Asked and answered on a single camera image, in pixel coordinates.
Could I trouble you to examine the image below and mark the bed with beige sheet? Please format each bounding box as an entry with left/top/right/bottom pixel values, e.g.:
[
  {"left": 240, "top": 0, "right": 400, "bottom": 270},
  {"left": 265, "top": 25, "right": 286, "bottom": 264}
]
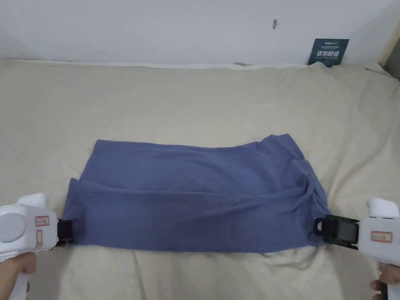
[{"left": 0, "top": 57, "right": 400, "bottom": 300}]

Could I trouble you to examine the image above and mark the person's left hand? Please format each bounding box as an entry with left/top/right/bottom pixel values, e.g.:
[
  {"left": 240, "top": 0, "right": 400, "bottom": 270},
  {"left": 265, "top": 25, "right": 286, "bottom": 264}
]
[{"left": 0, "top": 252, "right": 38, "bottom": 293}]

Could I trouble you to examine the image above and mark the person's right hand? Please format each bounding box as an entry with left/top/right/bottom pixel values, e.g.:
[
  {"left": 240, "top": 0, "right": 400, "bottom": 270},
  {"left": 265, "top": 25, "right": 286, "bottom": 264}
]
[{"left": 370, "top": 262, "right": 400, "bottom": 295}]

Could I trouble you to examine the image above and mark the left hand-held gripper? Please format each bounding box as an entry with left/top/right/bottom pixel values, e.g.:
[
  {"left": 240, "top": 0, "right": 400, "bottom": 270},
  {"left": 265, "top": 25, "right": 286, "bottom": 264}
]
[{"left": 0, "top": 193, "right": 75, "bottom": 300}]

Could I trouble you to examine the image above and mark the dark blue sign card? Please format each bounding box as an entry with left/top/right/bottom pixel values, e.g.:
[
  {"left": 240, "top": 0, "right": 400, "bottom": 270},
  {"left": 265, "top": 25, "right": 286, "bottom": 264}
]
[{"left": 307, "top": 38, "right": 350, "bottom": 68}]

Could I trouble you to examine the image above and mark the blue garment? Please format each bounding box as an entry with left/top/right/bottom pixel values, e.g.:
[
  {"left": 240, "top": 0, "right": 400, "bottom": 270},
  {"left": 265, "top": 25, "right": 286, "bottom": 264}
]
[{"left": 62, "top": 133, "right": 329, "bottom": 255}]

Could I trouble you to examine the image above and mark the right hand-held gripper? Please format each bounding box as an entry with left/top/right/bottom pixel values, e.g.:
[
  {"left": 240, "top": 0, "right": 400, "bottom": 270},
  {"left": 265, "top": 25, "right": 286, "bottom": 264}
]
[{"left": 314, "top": 197, "right": 400, "bottom": 300}]

